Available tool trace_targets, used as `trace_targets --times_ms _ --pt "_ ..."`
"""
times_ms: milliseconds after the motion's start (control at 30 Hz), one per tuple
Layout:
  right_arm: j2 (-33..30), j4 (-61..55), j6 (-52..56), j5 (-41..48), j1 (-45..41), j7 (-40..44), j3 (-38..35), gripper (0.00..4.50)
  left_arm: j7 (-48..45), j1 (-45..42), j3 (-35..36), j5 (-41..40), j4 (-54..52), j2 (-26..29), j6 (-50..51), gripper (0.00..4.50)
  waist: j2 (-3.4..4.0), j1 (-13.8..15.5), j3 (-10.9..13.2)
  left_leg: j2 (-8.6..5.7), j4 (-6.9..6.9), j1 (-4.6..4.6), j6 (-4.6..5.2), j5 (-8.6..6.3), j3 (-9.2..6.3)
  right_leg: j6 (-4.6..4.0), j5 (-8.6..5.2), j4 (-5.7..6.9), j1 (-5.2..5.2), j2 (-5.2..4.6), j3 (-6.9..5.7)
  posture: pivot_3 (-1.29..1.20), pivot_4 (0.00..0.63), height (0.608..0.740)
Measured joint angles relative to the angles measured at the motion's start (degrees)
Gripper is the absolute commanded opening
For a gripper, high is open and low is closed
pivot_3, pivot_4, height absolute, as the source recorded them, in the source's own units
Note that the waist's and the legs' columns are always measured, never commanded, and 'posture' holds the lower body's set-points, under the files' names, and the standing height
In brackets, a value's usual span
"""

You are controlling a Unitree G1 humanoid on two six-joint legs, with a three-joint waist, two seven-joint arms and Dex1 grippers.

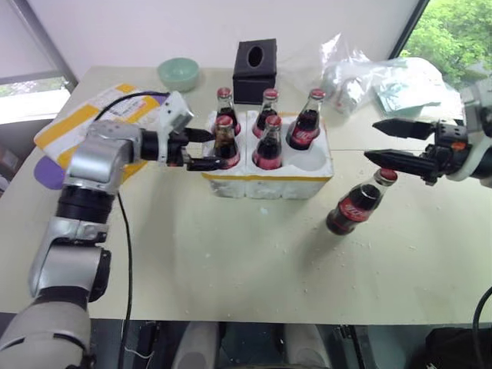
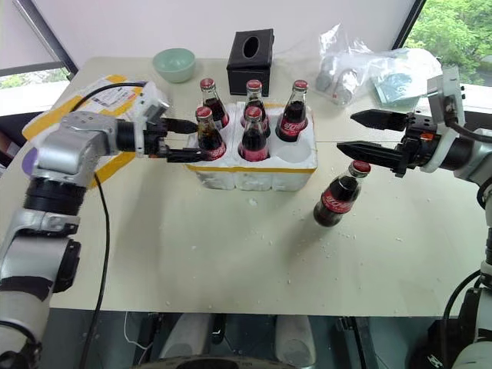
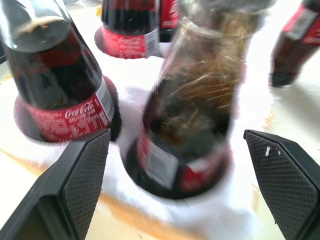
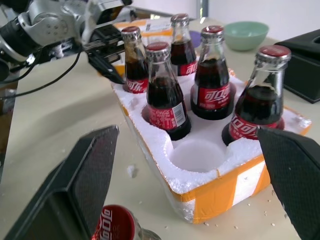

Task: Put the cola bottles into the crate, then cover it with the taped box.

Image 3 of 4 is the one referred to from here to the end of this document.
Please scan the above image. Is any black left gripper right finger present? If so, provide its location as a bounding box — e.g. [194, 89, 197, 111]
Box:
[243, 129, 320, 240]

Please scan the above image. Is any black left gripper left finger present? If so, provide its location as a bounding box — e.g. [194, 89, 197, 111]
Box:
[0, 128, 112, 240]

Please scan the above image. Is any cola bottle with red label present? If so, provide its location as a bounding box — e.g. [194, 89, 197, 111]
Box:
[126, 0, 273, 201]
[271, 0, 320, 88]
[100, 0, 161, 60]
[158, 0, 181, 32]
[0, 0, 116, 144]

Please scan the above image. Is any white foam bottle crate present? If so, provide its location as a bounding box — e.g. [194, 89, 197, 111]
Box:
[12, 23, 276, 240]

